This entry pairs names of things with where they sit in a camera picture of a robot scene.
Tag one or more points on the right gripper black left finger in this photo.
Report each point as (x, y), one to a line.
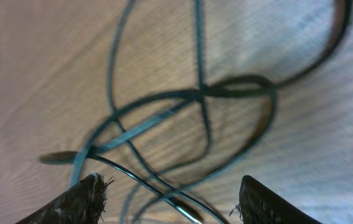
(82, 203)

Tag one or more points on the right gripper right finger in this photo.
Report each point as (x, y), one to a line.
(258, 204)

